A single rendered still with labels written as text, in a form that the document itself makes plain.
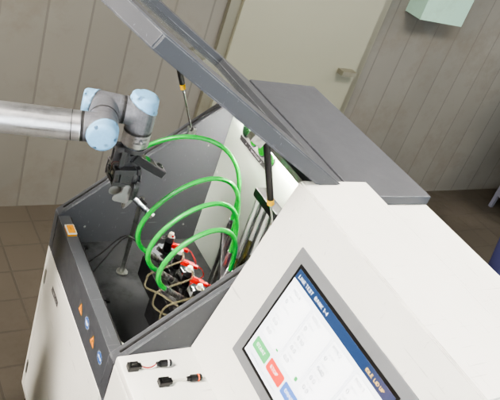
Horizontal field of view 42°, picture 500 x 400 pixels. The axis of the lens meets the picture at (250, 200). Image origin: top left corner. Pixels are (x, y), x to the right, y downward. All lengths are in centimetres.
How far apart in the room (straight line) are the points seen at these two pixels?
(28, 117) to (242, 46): 239
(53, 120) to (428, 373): 100
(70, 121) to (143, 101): 21
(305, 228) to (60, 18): 215
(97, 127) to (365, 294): 73
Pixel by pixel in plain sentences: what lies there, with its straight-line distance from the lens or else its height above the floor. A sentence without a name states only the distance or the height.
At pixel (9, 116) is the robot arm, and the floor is 153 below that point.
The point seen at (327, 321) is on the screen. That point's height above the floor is 139.
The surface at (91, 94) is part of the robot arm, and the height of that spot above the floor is 156.
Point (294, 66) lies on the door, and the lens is 414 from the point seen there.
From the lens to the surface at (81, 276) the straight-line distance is 209.
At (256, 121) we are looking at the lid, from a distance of 146.
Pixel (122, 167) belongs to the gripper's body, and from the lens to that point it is 183.
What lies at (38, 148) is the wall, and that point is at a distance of 378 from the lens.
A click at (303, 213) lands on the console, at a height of 150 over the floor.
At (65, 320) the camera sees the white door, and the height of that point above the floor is 72.
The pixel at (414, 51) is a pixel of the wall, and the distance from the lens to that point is 480.
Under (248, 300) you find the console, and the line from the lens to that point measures 173.
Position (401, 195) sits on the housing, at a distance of 193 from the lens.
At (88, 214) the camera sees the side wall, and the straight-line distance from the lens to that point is 234.
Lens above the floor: 230
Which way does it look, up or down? 30 degrees down
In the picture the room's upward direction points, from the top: 21 degrees clockwise
